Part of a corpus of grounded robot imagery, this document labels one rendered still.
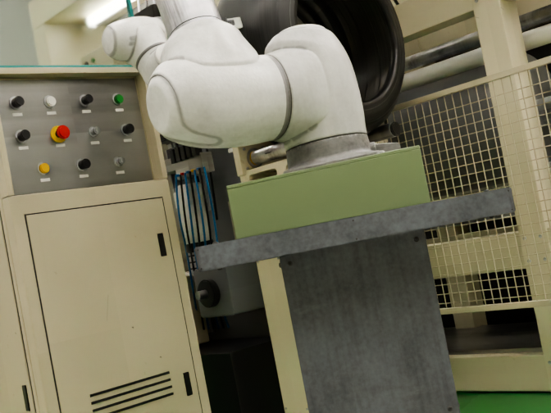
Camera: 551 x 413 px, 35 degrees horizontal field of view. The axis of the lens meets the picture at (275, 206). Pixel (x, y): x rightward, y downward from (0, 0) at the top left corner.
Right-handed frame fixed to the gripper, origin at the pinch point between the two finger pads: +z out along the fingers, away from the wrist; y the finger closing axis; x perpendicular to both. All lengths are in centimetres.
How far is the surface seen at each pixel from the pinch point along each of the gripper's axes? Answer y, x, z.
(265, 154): 14.8, 37.1, 11.8
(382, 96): -13, 31, 38
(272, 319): 35, 89, 12
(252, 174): 20.9, 41.9, 9.8
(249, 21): -3.7, 0.9, 3.6
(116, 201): 50, 38, -21
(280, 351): 34, 99, 11
